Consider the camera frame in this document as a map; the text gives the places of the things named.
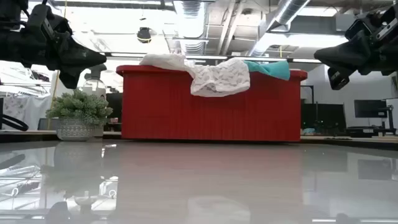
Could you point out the silver ventilation duct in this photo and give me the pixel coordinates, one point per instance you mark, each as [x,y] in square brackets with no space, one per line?
[280,18]

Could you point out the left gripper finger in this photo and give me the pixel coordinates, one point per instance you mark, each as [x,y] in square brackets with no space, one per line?
[84,56]
[70,77]

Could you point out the black computer monitor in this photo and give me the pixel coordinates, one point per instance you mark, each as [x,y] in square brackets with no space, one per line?
[370,108]

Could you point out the teal garment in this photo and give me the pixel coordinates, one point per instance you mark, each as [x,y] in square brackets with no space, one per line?
[273,70]

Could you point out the artificial green potted plant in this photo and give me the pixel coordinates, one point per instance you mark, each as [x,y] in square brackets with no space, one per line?
[77,109]

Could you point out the dark screen panel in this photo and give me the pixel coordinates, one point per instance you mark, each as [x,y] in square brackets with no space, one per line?
[323,116]

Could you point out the black ceiling dome camera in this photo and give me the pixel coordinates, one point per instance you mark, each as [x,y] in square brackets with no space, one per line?
[144,35]

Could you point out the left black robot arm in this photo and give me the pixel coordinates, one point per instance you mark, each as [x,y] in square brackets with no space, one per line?
[9,9]

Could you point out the red plastic laundry bin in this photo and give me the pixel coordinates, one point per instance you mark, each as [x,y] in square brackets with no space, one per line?
[214,118]

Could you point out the clear spray bottle grey trigger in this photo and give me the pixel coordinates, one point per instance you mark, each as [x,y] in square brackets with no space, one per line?
[93,85]

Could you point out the white plain garment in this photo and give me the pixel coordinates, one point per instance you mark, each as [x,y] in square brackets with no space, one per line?
[161,60]

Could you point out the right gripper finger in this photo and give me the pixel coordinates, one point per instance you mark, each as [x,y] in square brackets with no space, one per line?
[342,56]
[337,79]

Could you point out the white lace garment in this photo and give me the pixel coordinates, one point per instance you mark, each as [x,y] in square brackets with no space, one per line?
[224,81]

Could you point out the light wooden desk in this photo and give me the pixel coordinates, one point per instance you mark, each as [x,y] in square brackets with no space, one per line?
[367,139]

